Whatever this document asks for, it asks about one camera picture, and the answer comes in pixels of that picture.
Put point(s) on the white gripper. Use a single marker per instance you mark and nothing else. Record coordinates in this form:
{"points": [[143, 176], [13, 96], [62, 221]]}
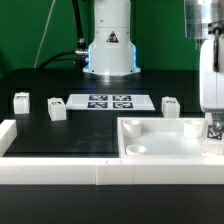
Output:
{"points": [[212, 83]]}

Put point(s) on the white U-shaped fence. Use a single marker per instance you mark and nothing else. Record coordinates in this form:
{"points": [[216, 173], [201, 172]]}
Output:
{"points": [[108, 171]]}

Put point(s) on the white square tabletop part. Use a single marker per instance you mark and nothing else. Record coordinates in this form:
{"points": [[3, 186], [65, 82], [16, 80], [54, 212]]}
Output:
{"points": [[161, 137]]}

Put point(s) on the white tag plate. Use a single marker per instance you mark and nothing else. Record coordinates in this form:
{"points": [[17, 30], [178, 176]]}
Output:
{"points": [[109, 102]]}

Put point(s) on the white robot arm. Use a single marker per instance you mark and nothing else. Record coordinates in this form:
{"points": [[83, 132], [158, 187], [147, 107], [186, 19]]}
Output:
{"points": [[112, 54]]}

